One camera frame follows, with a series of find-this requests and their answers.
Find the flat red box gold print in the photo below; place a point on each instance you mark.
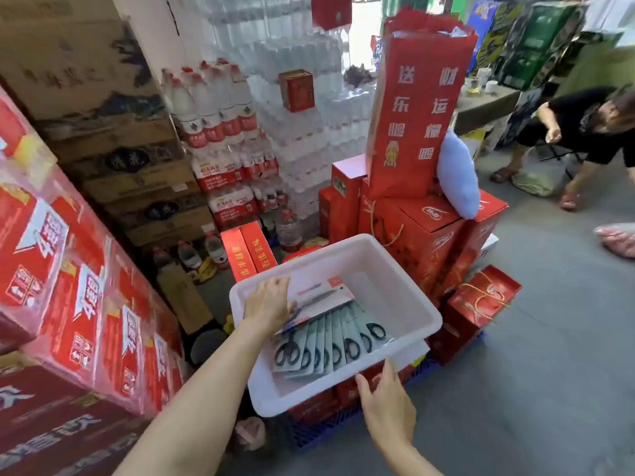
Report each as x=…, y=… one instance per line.
x=237, y=257
x=259, y=247

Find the stack of clear water bottle packs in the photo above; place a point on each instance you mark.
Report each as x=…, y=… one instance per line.
x=297, y=143

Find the stack of brown cardboard boxes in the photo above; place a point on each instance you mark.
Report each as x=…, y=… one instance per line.
x=74, y=69

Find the pale blue pillow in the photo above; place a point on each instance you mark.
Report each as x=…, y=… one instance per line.
x=459, y=173

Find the stack of green cartons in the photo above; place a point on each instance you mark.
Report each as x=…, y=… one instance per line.
x=541, y=44

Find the small water bottle red label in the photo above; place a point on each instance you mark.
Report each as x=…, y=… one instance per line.
x=189, y=256
x=216, y=250

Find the large clear water bottle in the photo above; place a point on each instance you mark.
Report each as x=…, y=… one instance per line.
x=288, y=232

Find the tall red gift bag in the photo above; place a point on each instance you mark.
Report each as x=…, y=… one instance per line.
x=416, y=118

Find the white plastic bin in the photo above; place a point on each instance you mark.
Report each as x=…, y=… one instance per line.
x=377, y=287

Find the person's right forearm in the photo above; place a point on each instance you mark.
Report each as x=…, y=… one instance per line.
x=412, y=463

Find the large red gift box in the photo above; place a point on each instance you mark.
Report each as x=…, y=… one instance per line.
x=412, y=242
x=476, y=232

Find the person's left forearm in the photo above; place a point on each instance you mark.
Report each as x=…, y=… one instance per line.
x=198, y=416

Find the person's right hand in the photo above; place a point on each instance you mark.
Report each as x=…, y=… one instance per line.
x=389, y=411

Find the row of green scissors packs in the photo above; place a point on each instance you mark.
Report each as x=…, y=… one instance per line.
x=322, y=347

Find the person's left hand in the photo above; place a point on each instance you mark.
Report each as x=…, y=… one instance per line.
x=268, y=304

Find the pink plastic bag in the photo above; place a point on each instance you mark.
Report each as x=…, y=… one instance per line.
x=617, y=240

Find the white red scissors pack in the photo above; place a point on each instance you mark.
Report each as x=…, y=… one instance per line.
x=310, y=289

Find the white cup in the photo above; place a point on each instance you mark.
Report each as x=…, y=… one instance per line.
x=491, y=87
x=483, y=76

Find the flat cardboard piece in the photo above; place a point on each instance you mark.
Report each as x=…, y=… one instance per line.
x=183, y=297

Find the small red box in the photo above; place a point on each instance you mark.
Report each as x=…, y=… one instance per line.
x=296, y=90

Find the stack of dark red cartons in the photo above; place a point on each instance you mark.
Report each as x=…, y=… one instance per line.
x=44, y=421

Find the small grey table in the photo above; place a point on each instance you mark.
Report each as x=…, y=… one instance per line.
x=483, y=111

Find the dark red gift box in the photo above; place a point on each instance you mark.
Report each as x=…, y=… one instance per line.
x=331, y=9

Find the stack of red label water bottles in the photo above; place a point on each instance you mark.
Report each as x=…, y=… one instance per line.
x=218, y=123

